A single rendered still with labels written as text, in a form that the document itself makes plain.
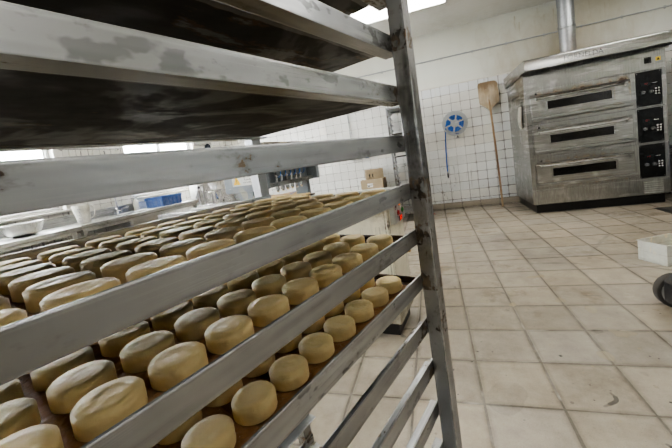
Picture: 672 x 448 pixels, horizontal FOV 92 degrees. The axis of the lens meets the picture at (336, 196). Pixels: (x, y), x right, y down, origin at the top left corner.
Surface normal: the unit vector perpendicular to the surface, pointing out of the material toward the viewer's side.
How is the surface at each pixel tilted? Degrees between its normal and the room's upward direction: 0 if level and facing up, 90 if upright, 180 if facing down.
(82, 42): 90
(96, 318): 90
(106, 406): 0
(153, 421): 90
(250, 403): 0
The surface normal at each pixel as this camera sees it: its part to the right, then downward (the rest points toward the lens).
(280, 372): -0.15, -0.98
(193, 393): 0.80, -0.06
